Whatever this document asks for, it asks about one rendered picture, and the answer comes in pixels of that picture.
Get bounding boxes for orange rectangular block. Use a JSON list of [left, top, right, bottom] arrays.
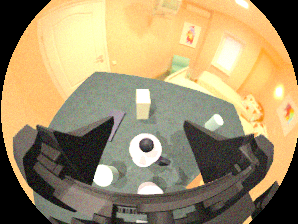
[[186, 173, 204, 189]]

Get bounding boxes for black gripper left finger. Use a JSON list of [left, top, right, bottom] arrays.
[[36, 116, 114, 185]]

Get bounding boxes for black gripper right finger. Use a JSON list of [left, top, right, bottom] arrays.
[[184, 120, 255, 184]]

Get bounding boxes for pale yellow rectangular block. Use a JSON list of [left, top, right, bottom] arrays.
[[136, 89, 150, 120]]

